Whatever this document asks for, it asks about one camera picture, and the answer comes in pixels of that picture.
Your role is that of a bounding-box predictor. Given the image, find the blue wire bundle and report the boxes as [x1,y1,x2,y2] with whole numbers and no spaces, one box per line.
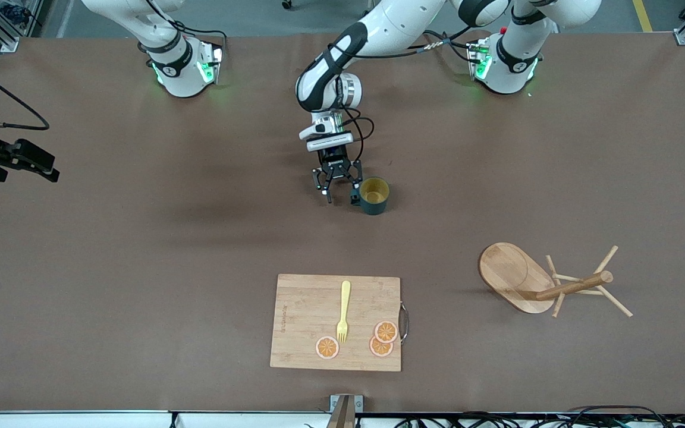
[0,3,29,26]

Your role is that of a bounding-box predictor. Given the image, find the looping black cable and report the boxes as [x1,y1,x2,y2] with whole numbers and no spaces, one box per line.
[565,405,670,428]

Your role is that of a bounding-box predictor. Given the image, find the black base cable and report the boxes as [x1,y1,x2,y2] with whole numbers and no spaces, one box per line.
[419,30,475,63]
[140,0,228,60]

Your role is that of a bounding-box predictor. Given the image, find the bamboo cutting board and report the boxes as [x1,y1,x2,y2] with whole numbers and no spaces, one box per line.
[270,273,410,373]

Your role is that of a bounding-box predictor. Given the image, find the black left base cable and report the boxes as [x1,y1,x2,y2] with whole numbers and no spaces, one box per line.
[419,30,475,63]

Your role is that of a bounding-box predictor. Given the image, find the yellow plastic fork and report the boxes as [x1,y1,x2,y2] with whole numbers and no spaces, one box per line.
[336,281,352,344]

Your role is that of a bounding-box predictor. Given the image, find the tangled black cables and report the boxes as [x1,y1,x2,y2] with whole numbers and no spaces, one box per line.
[395,413,563,428]

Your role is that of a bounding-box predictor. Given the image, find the black right base cable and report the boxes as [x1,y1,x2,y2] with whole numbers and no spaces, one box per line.
[140,0,228,60]

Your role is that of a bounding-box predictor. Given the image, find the metal mounting bracket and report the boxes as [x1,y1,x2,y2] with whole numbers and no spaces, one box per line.
[329,394,364,414]

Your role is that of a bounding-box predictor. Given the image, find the dark teal mug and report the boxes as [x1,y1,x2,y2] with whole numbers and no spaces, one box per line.
[351,177,391,216]

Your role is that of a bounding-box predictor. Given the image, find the aluminium camera post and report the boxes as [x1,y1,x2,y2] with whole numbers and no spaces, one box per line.
[326,397,355,428]

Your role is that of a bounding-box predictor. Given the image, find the wooden mug tree rack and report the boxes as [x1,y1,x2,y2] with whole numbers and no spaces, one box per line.
[478,242,634,318]

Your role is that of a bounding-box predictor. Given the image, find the white shelf board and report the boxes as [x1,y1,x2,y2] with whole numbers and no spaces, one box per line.
[0,410,685,428]

